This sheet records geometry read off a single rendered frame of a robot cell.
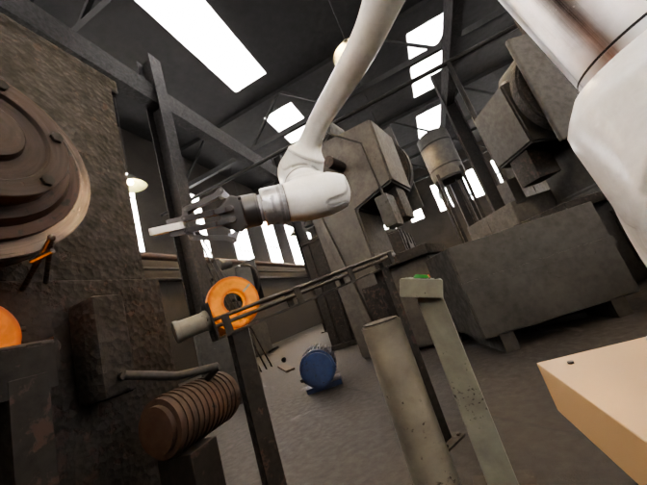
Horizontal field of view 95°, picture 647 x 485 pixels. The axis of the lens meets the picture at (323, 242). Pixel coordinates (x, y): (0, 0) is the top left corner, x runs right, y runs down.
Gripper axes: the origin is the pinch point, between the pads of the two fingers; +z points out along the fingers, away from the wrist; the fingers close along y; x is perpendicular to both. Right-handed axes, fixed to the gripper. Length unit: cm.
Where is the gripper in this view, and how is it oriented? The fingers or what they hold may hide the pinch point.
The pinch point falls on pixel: (168, 228)
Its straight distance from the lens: 73.0
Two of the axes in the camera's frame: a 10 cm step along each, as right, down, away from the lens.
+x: -1.7, -0.2, 9.8
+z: -9.6, 2.4, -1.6
